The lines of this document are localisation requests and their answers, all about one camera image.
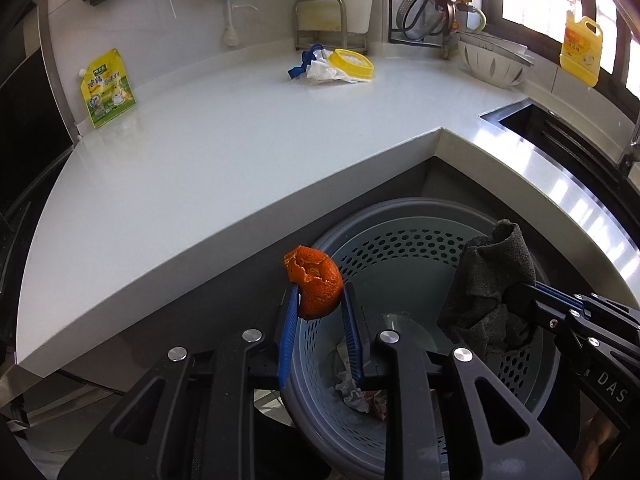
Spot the white tissue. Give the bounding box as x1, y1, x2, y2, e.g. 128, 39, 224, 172
334, 345, 373, 413

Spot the black cloth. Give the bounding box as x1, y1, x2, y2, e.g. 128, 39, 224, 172
437, 218, 538, 361

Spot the white leaf pattern colander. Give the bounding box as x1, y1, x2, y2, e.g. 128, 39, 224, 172
457, 37, 533, 90

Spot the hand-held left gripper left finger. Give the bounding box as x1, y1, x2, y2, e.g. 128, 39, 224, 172
57, 285, 301, 480

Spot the black lid rack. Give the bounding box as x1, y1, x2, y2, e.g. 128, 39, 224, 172
387, 0, 458, 48

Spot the white plastic bag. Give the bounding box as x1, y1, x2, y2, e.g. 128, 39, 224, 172
306, 55, 361, 86

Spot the steel faucet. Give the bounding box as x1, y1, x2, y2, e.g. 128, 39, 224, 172
617, 120, 640, 171

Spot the white bottle brush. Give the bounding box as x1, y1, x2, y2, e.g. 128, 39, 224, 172
220, 0, 241, 48

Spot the blue plastic bag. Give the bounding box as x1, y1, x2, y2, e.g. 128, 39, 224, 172
287, 44, 326, 81

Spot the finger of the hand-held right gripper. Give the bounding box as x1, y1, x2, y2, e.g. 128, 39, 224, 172
517, 283, 598, 311
501, 287, 573, 337

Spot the gas hose with valve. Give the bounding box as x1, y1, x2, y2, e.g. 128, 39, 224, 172
452, 0, 487, 36

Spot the yellow plastic lid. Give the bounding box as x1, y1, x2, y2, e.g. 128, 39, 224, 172
331, 48, 375, 82

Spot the black kitchen sink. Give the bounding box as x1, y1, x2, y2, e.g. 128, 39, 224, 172
479, 100, 640, 241

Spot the glass lid with brown handle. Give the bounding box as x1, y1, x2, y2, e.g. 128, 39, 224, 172
395, 0, 458, 43

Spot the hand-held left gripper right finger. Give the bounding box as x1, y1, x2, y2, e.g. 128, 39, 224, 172
340, 282, 583, 480

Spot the grey perforated trash basket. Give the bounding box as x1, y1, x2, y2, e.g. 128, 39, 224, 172
280, 199, 566, 480

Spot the yellow detergent bottle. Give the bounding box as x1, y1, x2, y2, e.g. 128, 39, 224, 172
559, 10, 604, 87

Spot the person's right hand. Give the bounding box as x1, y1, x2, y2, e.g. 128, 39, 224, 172
575, 410, 618, 480

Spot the yellow green seasoning pouch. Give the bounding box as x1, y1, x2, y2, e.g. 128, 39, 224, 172
79, 49, 137, 129

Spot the orange peel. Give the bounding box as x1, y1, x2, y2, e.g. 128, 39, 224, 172
283, 245, 345, 321

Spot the red white snack wrapper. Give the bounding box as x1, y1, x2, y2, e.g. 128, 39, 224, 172
367, 390, 388, 423

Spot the black integrated stove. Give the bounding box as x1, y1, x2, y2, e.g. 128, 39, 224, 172
0, 0, 81, 241

